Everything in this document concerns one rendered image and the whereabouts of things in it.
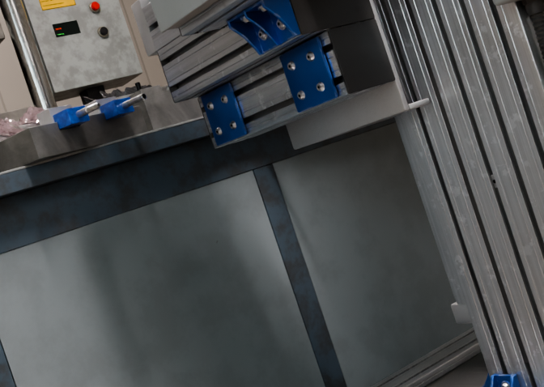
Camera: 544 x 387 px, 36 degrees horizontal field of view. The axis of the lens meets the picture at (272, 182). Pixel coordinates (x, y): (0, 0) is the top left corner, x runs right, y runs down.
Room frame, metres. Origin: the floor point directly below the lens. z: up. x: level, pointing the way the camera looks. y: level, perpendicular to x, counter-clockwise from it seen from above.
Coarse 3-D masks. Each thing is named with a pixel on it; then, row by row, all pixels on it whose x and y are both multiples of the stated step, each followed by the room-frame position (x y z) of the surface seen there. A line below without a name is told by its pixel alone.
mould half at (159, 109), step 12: (120, 96) 1.97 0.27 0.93; (132, 96) 1.69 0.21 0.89; (156, 96) 1.67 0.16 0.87; (168, 96) 1.68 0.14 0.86; (144, 108) 1.66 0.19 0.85; (156, 108) 1.66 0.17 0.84; (168, 108) 1.68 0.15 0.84; (180, 108) 1.69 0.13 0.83; (192, 108) 1.71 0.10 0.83; (156, 120) 1.66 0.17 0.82; (168, 120) 1.67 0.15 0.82; (180, 120) 1.69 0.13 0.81
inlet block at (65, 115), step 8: (96, 104) 1.41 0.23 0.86; (48, 112) 1.46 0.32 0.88; (56, 112) 1.46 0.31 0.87; (64, 112) 1.44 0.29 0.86; (72, 112) 1.44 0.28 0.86; (80, 112) 1.44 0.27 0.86; (88, 112) 1.43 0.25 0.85; (40, 120) 1.47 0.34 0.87; (48, 120) 1.46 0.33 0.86; (56, 120) 1.45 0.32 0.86; (64, 120) 1.44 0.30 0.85; (72, 120) 1.43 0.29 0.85; (80, 120) 1.45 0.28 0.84; (88, 120) 1.46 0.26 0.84; (64, 128) 1.45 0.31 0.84
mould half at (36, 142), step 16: (32, 128) 1.41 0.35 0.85; (48, 128) 1.43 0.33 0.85; (80, 128) 1.48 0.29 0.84; (96, 128) 1.51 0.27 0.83; (112, 128) 1.54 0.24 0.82; (128, 128) 1.57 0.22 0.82; (144, 128) 1.60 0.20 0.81; (0, 144) 1.46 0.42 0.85; (16, 144) 1.43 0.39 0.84; (32, 144) 1.41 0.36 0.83; (48, 144) 1.42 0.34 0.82; (64, 144) 1.45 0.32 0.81; (80, 144) 1.48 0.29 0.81; (96, 144) 1.50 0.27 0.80; (0, 160) 1.47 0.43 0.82; (16, 160) 1.44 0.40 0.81; (32, 160) 1.41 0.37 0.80
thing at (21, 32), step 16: (0, 0) 2.33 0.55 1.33; (16, 0) 2.33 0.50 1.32; (16, 16) 2.32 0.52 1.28; (16, 32) 2.32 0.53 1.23; (16, 48) 2.33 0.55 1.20; (32, 48) 2.33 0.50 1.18; (32, 64) 2.32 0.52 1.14; (32, 80) 2.32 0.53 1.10; (48, 80) 2.35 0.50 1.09; (32, 96) 2.33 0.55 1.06; (48, 96) 2.33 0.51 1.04
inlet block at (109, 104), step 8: (136, 96) 1.50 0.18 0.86; (144, 96) 1.50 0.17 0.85; (88, 104) 1.55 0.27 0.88; (104, 104) 1.53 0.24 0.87; (112, 104) 1.52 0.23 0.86; (120, 104) 1.53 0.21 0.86; (128, 104) 1.52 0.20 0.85; (96, 112) 1.54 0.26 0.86; (104, 112) 1.53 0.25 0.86; (112, 112) 1.52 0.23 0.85; (120, 112) 1.52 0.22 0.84; (128, 112) 1.54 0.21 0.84
